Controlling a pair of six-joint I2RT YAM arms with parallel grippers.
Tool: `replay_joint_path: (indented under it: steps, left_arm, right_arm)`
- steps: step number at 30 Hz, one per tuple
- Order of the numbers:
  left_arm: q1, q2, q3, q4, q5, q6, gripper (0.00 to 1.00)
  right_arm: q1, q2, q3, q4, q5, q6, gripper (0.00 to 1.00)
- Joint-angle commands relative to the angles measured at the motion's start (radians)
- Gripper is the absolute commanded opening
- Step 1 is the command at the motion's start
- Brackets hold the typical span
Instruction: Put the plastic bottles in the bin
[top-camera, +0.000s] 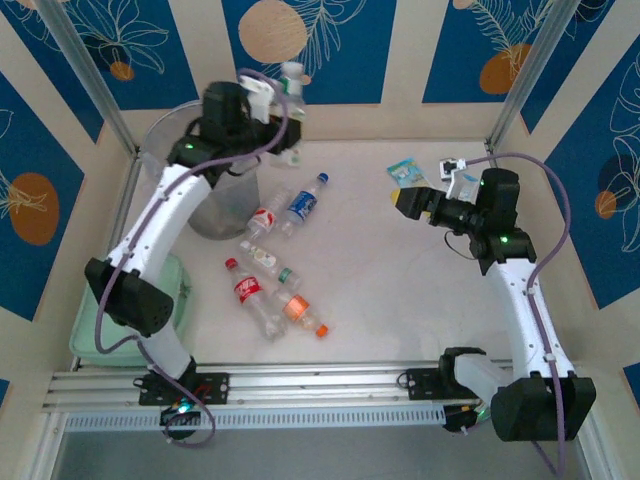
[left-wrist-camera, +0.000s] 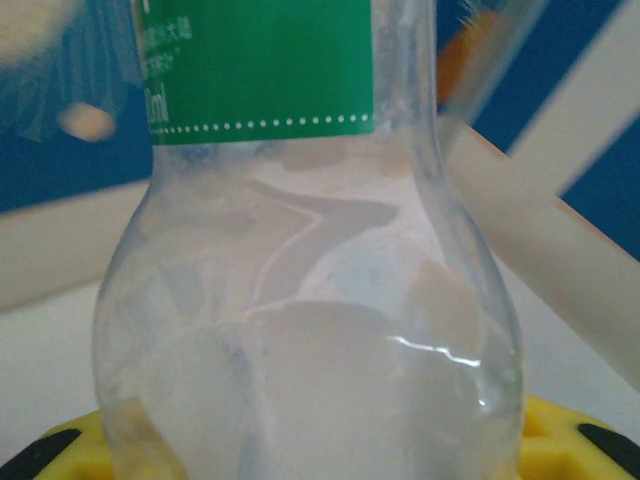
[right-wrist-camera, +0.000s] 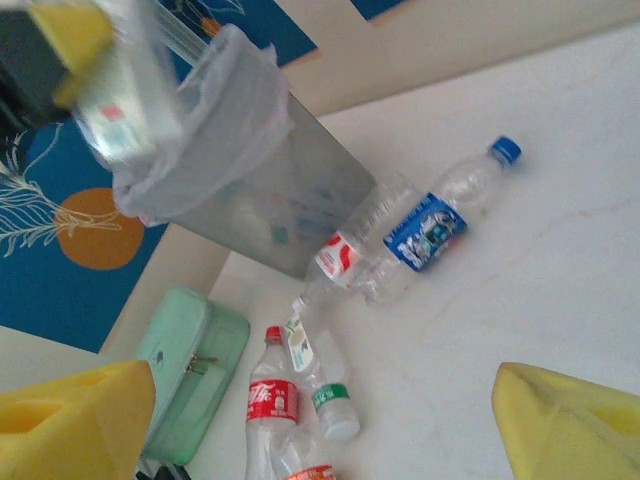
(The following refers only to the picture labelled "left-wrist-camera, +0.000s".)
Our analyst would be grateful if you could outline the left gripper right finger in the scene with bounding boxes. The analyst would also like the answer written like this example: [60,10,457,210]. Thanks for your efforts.
[519,393,640,480]

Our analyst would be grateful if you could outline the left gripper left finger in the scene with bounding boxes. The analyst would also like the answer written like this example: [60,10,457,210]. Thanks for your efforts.
[0,409,111,480]

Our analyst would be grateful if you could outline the clear bottle green white label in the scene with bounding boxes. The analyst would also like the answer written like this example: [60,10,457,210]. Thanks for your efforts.
[92,0,524,480]

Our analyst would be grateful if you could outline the translucent plastic bin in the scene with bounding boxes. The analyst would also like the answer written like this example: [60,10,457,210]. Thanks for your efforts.
[0,0,549,144]

